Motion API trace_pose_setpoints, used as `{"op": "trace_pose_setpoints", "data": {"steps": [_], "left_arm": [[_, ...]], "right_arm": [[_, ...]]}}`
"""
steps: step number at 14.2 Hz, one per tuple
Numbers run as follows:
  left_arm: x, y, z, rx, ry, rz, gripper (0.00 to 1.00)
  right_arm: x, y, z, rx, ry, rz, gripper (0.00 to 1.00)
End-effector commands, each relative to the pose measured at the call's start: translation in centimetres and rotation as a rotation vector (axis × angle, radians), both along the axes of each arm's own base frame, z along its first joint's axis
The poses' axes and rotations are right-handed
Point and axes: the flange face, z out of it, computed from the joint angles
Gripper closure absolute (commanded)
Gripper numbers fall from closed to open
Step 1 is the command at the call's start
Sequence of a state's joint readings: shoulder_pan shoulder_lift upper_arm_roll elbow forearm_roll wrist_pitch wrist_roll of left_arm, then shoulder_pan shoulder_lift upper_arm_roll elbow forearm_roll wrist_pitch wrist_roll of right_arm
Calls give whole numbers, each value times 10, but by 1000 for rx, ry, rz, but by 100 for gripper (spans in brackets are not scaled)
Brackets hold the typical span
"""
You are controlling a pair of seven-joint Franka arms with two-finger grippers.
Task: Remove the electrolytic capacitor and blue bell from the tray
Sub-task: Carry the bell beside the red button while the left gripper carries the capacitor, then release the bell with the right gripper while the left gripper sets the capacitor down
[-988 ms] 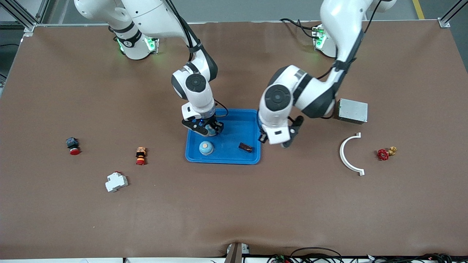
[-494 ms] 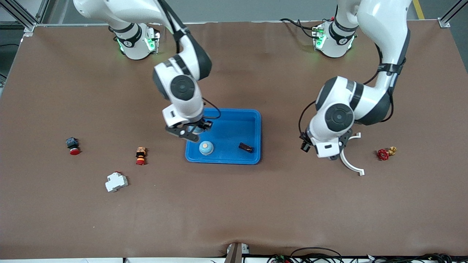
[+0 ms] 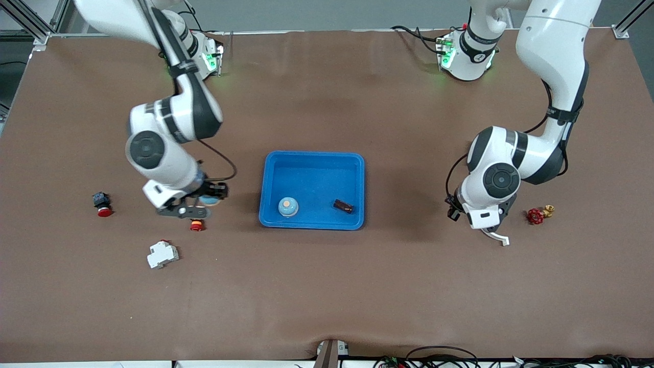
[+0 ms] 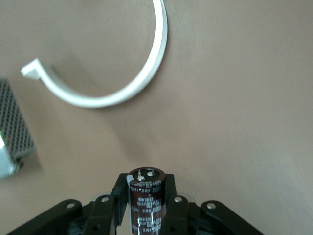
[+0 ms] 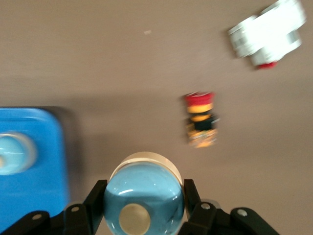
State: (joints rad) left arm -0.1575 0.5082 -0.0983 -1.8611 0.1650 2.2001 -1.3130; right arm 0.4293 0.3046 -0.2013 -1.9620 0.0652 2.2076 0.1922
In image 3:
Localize white circuit breaker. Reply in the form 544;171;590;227
147;239;180;270

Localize blue plastic tray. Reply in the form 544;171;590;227
259;150;366;231

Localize red handle brass valve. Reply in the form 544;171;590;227
527;204;556;226

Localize white curved bracket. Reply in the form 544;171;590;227
480;227;510;247

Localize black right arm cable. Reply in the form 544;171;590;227
138;0;238;182

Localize red button black switch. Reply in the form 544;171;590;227
92;192;113;218

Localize black cable bundle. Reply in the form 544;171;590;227
373;346;654;368

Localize brown camera mount post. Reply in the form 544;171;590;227
313;339;340;368

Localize black base cables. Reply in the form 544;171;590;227
391;25;446;56

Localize aluminium frame post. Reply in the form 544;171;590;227
0;0;69;45
612;0;654;39

